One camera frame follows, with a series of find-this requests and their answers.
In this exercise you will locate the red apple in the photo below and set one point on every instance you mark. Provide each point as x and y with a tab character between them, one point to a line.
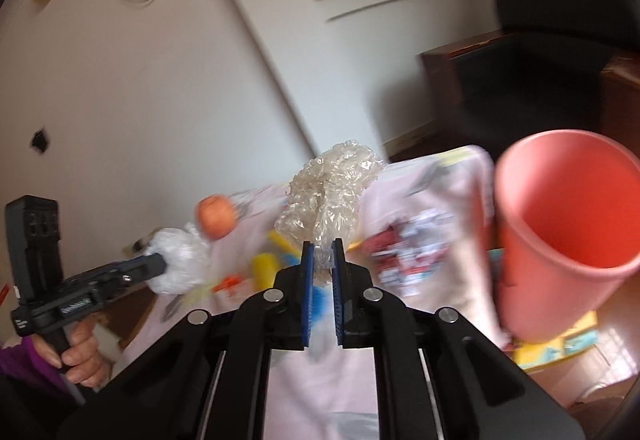
216	216

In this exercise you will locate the black wall hook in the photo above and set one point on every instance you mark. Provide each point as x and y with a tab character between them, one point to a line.
40	140

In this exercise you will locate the yellow printed floor mat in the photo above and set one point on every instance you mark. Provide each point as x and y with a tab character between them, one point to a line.
555	345

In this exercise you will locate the white plastic bag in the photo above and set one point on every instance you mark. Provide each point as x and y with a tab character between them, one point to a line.
182	260

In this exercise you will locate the pink plastic bucket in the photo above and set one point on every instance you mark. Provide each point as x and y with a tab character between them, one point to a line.
560	240

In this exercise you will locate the person's left forearm purple sleeve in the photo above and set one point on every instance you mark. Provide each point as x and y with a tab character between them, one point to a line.
22	362

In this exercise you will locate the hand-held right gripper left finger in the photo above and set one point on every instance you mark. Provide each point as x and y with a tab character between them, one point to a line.
308	300

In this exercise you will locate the person's left hand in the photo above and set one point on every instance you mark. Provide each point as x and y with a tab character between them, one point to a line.
82	355

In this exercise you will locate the pink floral blanket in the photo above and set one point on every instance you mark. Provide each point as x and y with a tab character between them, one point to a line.
440	200

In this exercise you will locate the red and white packet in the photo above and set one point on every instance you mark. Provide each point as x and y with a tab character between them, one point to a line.
410	250

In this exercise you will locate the yellow wrapper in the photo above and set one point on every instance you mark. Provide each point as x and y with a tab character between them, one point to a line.
282	245

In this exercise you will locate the clear plastic wrap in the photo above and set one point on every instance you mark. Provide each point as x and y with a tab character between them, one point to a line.
327	192

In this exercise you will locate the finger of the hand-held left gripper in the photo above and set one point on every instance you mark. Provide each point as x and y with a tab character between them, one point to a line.
142	267

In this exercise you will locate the small orange scrap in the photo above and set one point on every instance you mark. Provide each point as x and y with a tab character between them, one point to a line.
229	283

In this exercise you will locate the black office chair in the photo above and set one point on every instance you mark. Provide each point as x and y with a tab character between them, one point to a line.
560	5

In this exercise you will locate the dark wooden cabinet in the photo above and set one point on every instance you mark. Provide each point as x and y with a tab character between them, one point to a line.
505	90

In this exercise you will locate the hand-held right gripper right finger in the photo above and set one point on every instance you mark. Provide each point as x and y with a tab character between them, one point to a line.
337	300

